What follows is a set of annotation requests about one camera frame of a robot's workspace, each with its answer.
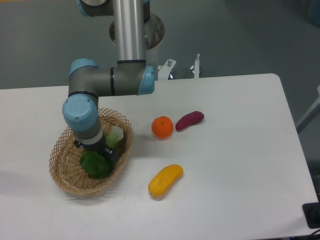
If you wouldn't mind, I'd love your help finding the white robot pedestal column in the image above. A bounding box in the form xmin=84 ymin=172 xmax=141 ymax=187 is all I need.
xmin=109 ymin=12 xmax=166 ymax=81

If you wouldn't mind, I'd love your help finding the woven wicker basket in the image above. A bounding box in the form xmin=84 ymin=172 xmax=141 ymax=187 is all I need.
xmin=49 ymin=108 xmax=134 ymax=196

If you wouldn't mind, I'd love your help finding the black device at table edge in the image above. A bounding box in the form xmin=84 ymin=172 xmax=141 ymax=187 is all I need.
xmin=302 ymin=202 xmax=320 ymax=229

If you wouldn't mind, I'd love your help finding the yellow mango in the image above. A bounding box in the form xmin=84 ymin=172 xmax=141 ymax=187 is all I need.
xmin=148 ymin=164 xmax=184 ymax=198

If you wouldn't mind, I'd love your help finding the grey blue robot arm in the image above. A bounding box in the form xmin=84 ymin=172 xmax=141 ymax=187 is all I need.
xmin=62 ymin=0 xmax=157 ymax=176

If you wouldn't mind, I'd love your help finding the white table leg right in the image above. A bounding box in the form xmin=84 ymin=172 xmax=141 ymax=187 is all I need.
xmin=295 ymin=85 xmax=320 ymax=134

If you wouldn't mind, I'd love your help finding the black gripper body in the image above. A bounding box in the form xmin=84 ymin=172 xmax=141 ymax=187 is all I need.
xmin=79 ymin=136 xmax=108 ymax=156

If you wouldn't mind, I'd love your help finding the purple sweet potato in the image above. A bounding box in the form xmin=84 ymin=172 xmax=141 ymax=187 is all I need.
xmin=175 ymin=111 xmax=205 ymax=132

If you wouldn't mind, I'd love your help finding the orange tangerine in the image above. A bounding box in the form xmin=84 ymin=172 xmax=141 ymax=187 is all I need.
xmin=151 ymin=116 xmax=174 ymax=140

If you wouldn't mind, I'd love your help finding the green bok choy vegetable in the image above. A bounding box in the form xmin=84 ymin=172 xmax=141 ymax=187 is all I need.
xmin=80 ymin=126 xmax=124 ymax=179

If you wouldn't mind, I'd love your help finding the white bracket with bolt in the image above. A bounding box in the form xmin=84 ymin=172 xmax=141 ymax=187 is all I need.
xmin=190 ymin=53 xmax=201 ymax=79

